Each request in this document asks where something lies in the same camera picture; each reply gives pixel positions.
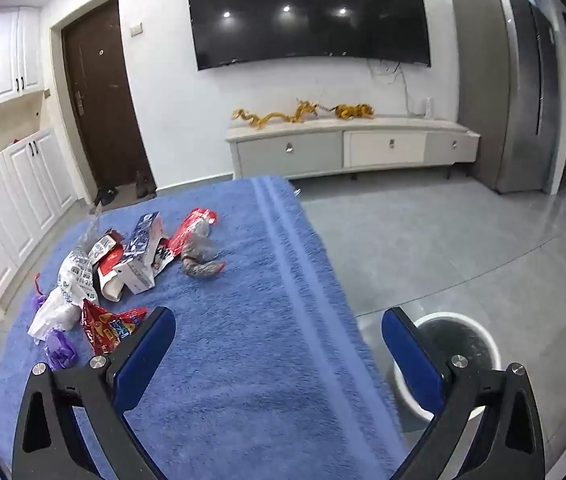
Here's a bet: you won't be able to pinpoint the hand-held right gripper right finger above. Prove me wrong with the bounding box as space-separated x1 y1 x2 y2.
382 306 546 480

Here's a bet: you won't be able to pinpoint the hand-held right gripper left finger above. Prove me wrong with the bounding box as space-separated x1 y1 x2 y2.
12 306 176 480

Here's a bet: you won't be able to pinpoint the red snack bag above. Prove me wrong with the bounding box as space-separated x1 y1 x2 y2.
81 299 149 357

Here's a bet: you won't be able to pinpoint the red white paper box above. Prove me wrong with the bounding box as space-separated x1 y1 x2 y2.
95 252 130 304

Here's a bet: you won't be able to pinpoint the purple and red toy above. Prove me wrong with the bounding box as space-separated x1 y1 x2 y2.
32 274 80 371

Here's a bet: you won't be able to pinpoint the white printed plastic bag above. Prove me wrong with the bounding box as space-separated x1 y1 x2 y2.
28 247 101 343

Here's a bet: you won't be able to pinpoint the blue white milk carton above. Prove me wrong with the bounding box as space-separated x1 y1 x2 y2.
113 212 165 295

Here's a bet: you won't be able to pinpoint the crushed clear plastic bottle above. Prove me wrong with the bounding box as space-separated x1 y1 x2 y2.
180 225 227 279

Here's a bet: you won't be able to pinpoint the red white snack wrapper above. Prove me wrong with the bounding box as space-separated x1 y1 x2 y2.
88 230 124 267

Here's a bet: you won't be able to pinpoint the red foil packet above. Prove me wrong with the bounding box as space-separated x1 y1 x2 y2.
155 208 219 277

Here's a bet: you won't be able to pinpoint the clear plastic wrapper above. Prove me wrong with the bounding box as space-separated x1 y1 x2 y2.
75 205 114 261

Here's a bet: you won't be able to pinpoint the blue towel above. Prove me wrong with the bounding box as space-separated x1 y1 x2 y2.
0 176 409 480

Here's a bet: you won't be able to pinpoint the white lower cabinets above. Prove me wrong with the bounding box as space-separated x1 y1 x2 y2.
0 127 78 322

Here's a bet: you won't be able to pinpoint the white cabinets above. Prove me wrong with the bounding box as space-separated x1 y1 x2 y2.
0 127 78 322
0 5 44 121

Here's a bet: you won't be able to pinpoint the brown shoes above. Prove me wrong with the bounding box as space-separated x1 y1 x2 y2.
135 170 157 199

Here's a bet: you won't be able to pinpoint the white grey television cabinet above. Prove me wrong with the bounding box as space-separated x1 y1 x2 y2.
226 116 480 181

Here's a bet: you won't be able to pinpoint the brown door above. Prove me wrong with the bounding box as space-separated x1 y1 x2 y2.
61 0 158 196

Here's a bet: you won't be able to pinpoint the white router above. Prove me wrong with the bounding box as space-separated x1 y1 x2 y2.
409 97 436 119

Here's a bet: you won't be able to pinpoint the white upper cabinets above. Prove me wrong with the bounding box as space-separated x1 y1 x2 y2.
0 5 44 121

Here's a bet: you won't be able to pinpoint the golden tiger ornament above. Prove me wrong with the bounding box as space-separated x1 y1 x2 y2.
333 103 375 121

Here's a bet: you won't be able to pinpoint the golden dragon ornament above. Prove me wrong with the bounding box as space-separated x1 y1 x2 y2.
231 101 332 131

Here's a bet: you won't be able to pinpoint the silver refrigerator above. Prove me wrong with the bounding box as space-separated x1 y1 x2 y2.
496 0 566 196

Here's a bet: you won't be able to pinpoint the hanging cables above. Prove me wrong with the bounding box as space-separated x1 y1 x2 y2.
370 59 412 116

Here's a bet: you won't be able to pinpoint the black wall television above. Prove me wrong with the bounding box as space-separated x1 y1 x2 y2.
185 0 432 72

